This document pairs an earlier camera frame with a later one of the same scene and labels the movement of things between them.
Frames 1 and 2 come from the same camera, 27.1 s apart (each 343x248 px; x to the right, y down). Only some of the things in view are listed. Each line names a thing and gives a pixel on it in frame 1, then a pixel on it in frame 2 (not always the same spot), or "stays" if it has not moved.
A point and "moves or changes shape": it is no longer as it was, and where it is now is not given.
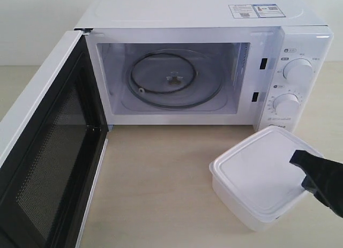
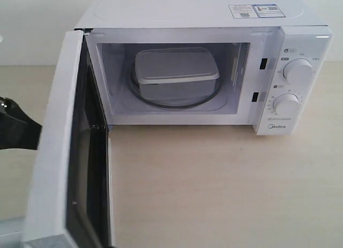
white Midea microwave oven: [260, 58] stays
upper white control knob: [298, 71] stays
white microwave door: [49, 175] moves or changes shape
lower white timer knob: [286, 104] stays
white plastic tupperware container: [256, 182] -> [176, 73]
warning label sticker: [245, 10] stays
